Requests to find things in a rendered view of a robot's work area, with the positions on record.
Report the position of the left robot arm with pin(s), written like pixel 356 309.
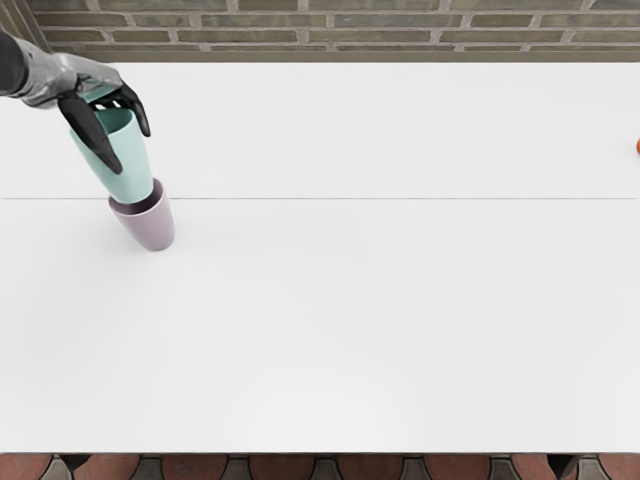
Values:
pixel 11 67

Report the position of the lilac purple cup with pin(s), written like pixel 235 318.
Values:
pixel 150 225

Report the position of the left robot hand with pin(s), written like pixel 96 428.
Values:
pixel 55 75

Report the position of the mint green cup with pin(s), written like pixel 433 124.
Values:
pixel 126 160

